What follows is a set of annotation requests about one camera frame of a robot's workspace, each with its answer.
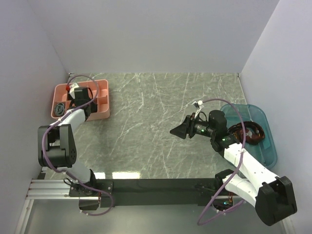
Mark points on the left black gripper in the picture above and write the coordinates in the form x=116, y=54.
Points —
x=93, y=106

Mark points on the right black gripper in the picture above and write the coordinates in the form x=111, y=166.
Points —
x=186, y=127

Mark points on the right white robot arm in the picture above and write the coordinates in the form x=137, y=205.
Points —
x=272, y=196

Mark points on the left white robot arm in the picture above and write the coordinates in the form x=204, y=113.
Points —
x=56, y=144

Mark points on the pink compartment organizer tray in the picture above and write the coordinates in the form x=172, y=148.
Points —
x=102, y=100

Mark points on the grey patterned rolled tie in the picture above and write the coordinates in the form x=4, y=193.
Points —
x=59, y=109

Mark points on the dark red patterned tie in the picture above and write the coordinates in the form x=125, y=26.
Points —
x=254, y=133

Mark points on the teal transparent plastic bin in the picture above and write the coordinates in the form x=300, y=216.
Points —
x=264, y=151

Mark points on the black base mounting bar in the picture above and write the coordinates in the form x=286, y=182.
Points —
x=133, y=192

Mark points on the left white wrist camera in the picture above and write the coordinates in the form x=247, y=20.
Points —
x=71, y=90

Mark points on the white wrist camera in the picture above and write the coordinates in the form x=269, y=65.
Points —
x=71, y=90
x=198, y=105

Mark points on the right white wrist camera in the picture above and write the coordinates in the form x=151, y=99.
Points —
x=198, y=105

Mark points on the aluminium frame rail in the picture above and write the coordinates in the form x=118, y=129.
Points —
x=40, y=189

